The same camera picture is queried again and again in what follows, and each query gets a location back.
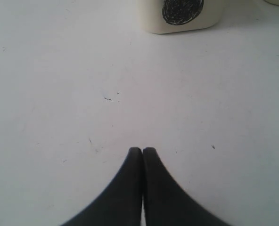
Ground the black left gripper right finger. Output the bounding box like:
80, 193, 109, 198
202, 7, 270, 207
143, 147, 227, 226

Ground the cream bin with circle mark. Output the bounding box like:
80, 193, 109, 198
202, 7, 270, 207
137, 0, 227, 34

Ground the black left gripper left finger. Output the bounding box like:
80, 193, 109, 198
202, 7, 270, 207
64, 147, 143, 226

